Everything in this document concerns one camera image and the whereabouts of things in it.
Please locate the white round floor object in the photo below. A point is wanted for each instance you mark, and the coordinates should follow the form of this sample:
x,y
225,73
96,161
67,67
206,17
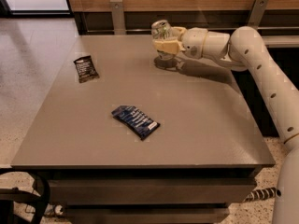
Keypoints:
x,y
58,210

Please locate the black snack packet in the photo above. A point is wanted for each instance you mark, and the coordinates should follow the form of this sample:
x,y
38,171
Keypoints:
x,y
85,68

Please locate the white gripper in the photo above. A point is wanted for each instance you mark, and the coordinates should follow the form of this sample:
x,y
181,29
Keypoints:
x,y
193,41

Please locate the blue snack packet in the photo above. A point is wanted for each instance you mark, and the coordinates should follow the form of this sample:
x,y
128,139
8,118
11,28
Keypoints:
x,y
136,120

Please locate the metal bracket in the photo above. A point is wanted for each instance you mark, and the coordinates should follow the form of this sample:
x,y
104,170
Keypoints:
x,y
256,13
118,18

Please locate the right metal bracket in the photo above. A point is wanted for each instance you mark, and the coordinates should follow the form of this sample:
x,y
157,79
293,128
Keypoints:
x,y
256,13

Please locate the grey table with drawers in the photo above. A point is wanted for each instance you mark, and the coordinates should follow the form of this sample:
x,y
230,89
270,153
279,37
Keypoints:
x,y
123,138

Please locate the left metal bracket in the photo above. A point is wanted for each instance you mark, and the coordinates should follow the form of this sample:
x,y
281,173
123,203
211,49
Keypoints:
x,y
118,18

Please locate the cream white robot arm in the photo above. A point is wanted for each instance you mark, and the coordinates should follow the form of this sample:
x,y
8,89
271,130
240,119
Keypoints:
x,y
244,49

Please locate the black chair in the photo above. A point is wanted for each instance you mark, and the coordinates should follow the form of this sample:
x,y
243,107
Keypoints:
x,y
10,196

